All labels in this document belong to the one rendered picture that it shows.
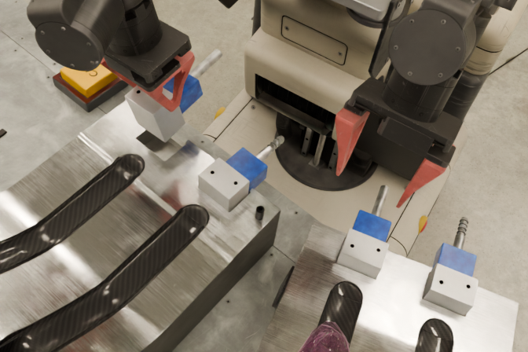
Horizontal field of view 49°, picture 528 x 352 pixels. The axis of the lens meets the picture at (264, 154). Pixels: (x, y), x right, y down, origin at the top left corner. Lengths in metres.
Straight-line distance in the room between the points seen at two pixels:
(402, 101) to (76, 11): 0.29
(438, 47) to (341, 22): 0.49
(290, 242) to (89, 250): 0.26
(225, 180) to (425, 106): 0.26
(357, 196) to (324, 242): 0.75
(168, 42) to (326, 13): 0.39
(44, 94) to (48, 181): 0.24
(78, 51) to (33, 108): 0.42
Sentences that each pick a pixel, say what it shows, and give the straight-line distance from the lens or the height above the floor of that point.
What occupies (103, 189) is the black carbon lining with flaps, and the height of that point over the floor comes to 0.88.
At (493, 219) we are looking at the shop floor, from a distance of 1.92.
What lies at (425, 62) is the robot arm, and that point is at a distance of 0.46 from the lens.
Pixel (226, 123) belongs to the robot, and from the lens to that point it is 1.55.
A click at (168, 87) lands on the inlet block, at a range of 0.70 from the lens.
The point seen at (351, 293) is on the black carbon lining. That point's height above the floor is 0.85.
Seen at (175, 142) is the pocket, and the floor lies 0.87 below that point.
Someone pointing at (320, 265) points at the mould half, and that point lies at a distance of 0.71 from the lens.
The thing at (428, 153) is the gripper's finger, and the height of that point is 1.07.
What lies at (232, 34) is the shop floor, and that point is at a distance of 2.21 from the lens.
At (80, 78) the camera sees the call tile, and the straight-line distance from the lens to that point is 0.91.
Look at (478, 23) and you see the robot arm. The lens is 0.53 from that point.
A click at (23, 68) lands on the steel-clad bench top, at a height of 0.80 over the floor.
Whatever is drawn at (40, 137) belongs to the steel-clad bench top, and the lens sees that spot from 0.89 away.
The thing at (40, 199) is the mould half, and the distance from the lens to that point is 0.73.
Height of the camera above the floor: 1.48
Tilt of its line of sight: 53 degrees down
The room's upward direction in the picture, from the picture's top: 8 degrees clockwise
